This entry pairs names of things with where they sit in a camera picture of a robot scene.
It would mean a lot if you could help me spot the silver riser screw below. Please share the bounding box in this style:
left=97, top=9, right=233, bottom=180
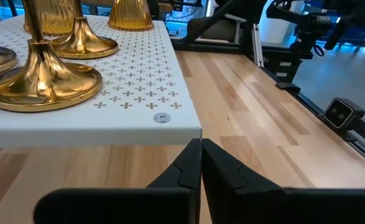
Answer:
left=154, top=112, right=172, bottom=124

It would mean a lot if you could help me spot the black aluminium frame rail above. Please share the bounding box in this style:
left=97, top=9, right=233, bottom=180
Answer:
left=253, top=55, right=365, bottom=171
left=169, top=37, right=254, bottom=56

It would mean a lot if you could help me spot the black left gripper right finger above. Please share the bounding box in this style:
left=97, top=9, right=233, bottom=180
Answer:
left=201, top=139, right=365, bottom=224

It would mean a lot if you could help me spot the silver aluminium extrusion post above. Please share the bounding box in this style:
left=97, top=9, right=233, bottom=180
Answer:
left=252, top=23, right=265, bottom=68

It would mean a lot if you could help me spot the white cylindrical bin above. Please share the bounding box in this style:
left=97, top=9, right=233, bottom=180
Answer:
left=259, top=0, right=292, bottom=45

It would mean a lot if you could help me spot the black table-level camera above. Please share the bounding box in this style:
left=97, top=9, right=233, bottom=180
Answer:
left=323, top=97, right=365, bottom=141

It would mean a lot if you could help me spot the black edge clip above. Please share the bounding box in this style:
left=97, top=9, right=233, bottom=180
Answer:
left=275, top=82, right=302, bottom=95

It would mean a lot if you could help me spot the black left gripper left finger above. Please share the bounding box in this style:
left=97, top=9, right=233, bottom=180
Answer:
left=33, top=139, right=203, bottom=224

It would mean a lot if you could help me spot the tall brass candlestick holder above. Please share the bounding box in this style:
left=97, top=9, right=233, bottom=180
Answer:
left=50, top=0, right=119, bottom=60
left=0, top=0, right=103, bottom=113

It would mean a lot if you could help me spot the black diagonal frame strut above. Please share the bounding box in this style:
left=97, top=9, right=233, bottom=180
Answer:
left=182, top=0, right=244, bottom=47

